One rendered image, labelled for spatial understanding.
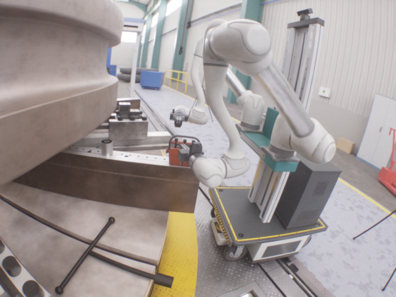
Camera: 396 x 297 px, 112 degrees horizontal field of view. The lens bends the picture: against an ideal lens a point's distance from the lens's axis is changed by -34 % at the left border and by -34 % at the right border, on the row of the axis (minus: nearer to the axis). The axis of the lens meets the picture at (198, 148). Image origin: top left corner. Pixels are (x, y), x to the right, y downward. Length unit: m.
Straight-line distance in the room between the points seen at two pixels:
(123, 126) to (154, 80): 8.58
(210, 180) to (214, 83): 0.39
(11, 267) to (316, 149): 1.24
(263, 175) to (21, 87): 1.68
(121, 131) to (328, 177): 2.00
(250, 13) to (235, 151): 10.01
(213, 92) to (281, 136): 0.47
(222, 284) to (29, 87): 1.64
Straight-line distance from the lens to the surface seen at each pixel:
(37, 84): 1.09
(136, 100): 3.59
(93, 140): 2.38
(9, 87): 1.00
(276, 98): 0.74
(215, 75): 0.77
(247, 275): 1.63
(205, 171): 0.87
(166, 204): 1.46
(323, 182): 1.53
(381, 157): 6.22
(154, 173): 1.33
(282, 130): 1.07
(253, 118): 1.49
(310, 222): 1.75
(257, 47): 0.58
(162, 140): 2.50
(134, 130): 2.28
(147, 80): 10.79
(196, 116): 1.61
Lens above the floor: 1.29
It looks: 22 degrees down
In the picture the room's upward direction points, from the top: 9 degrees clockwise
